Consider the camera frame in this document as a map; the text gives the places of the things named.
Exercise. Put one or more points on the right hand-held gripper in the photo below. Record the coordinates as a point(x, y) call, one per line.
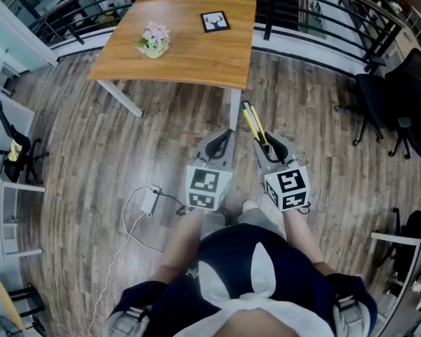
point(289, 186)

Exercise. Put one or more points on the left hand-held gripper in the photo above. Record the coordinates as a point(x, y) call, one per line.
point(207, 184)

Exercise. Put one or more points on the person's left forearm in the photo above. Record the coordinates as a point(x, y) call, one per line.
point(180, 244)

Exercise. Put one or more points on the person's right forearm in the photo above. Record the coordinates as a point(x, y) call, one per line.
point(301, 237)

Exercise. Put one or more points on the white table leg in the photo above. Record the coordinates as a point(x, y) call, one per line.
point(234, 111)
point(123, 98)

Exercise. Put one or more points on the person's white shoe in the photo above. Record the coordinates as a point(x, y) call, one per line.
point(250, 205)

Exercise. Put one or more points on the person's grey trousers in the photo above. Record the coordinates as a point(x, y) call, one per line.
point(256, 219)

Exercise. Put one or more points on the white power strip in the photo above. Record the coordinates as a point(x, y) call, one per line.
point(150, 200)

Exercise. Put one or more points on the person's navy and white top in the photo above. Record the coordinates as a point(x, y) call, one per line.
point(231, 258)

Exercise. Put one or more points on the pink flowers in pot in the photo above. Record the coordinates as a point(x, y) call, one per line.
point(154, 39)

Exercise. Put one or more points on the black framed deer picture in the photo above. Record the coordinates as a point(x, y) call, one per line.
point(215, 21)

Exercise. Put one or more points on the black chair with bag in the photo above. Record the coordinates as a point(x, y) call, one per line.
point(414, 230)

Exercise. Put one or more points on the black chair with headrest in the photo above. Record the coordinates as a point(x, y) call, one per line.
point(19, 167)

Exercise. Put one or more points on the yellow item on chair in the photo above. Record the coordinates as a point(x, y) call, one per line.
point(14, 150)

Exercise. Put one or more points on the white shelf unit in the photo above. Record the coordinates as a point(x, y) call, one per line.
point(7, 219)

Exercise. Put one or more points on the grey desk white frame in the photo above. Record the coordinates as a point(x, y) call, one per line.
point(407, 290)

